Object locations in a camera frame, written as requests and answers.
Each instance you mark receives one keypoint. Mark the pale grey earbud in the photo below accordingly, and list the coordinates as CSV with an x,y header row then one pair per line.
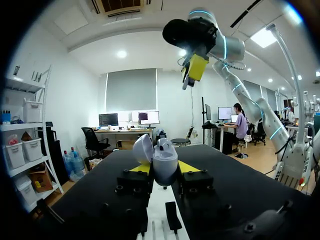
x,y
163,145

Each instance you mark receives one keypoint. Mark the pale grey earbud case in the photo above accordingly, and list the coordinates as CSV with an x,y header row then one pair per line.
x,y
163,167

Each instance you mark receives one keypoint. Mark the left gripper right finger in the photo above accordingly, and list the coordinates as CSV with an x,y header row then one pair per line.
x,y
197,183

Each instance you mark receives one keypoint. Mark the person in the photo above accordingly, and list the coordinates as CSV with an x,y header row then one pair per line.
x,y
240,125

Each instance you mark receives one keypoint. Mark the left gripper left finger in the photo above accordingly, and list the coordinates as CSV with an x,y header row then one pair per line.
x,y
133,183

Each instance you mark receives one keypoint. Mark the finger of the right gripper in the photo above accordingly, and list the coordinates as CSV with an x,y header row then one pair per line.
x,y
198,67
185,72

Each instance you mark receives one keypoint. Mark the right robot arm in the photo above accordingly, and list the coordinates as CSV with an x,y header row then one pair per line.
x,y
252,102

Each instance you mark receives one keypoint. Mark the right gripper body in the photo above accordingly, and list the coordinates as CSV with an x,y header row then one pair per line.
x,y
186,32

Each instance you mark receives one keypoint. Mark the white plate with black stands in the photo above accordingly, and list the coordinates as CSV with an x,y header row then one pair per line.
x,y
160,202

